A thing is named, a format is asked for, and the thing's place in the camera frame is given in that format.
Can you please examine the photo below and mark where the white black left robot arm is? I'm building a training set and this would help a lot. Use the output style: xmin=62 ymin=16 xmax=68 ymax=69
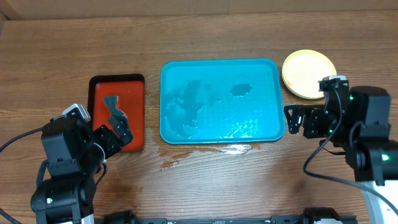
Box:
xmin=30 ymin=115 xmax=133 ymax=223

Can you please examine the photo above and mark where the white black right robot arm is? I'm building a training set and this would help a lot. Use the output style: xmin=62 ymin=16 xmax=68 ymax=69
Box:
xmin=284 ymin=84 xmax=397 ymax=223

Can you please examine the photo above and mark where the teal plastic tray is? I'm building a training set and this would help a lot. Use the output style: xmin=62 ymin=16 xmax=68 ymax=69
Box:
xmin=159 ymin=58 xmax=285 ymax=144

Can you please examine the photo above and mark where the red tray with black rim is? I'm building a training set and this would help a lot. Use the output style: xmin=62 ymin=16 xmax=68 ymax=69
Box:
xmin=88 ymin=73 xmax=145 ymax=152

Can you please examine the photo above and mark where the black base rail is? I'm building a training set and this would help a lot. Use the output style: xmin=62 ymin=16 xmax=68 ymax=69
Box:
xmin=94 ymin=207 xmax=358 ymax=224

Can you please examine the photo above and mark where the yellow-green plate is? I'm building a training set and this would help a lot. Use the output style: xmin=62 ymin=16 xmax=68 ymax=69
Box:
xmin=282 ymin=50 xmax=337 ymax=100

